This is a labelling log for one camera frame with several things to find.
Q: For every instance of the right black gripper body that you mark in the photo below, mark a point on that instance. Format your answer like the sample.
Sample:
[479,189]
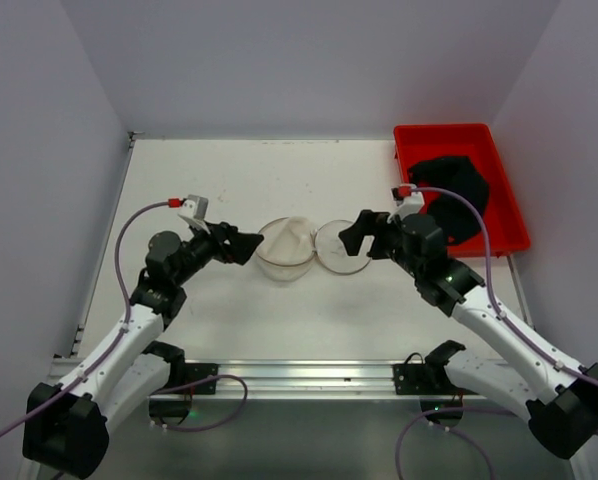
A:
[379,236]

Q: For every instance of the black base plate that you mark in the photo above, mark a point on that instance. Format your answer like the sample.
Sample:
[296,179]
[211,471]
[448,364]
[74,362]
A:
[190,378]
[419,380]

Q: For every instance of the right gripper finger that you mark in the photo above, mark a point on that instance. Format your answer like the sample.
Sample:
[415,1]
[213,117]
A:
[381,248]
[368,224]

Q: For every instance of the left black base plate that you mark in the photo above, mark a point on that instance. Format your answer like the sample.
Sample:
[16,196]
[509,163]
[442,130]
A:
[190,378]

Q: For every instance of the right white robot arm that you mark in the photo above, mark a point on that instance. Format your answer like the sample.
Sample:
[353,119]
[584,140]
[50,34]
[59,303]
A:
[551,391]

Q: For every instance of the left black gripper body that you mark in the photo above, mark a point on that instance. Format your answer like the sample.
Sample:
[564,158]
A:
[199,251]

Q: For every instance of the white mesh laundry bag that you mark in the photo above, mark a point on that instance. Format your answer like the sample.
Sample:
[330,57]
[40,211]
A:
[292,245]

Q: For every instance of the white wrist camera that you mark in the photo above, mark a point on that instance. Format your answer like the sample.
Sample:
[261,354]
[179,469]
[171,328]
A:
[193,211]
[408,200]

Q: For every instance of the red plastic tray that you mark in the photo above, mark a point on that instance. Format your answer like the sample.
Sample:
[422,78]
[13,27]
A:
[503,219]

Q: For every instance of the aluminium mounting rail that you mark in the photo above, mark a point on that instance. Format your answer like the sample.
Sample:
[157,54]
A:
[304,377]

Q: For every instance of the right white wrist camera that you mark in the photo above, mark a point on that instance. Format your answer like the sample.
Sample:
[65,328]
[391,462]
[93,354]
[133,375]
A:
[408,200]

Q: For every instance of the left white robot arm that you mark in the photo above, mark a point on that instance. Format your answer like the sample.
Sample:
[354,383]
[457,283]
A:
[70,423]

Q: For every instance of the black bra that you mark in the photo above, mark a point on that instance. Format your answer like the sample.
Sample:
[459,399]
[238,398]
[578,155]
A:
[462,194]

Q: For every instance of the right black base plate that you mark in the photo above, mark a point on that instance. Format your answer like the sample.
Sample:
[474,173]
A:
[419,380]

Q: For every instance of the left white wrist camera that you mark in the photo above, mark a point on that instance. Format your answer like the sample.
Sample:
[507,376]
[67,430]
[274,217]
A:
[193,211]

